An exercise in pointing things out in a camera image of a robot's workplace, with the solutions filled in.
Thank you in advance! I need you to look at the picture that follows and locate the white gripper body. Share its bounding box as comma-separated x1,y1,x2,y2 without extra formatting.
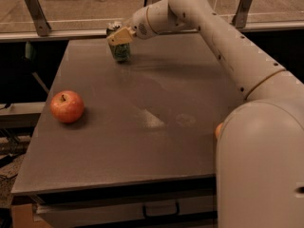
129,0,189,40

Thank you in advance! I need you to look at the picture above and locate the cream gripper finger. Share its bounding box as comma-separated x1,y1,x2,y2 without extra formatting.
106,27,136,46

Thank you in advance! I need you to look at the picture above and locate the green soda can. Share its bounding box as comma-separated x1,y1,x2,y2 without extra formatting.
106,21,130,63

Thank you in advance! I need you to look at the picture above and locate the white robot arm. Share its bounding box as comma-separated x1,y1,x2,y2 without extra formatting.
107,0,304,228

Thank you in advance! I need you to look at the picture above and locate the red apple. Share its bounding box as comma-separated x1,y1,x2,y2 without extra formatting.
50,90,85,124

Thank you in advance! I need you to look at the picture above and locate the grey drawer cabinet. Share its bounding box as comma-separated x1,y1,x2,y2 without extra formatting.
12,33,242,228

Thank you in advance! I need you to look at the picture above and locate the orange fruit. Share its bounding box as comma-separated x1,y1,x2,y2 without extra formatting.
215,123,223,139

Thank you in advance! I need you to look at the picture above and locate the cardboard box corner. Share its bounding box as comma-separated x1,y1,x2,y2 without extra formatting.
11,204,52,228

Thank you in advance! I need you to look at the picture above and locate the metal horizontal rail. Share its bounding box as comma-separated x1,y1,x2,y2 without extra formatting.
0,21,304,43

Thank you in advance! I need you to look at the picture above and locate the left metal rail bracket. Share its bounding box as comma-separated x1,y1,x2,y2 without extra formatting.
24,0,51,37

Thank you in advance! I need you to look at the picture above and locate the metal rail bracket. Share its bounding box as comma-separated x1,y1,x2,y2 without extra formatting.
232,0,253,29
24,0,51,37

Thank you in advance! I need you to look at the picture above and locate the right metal rail bracket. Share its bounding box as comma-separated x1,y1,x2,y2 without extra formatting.
232,0,253,29

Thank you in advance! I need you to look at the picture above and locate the black drawer handle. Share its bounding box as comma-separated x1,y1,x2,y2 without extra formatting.
142,200,180,219

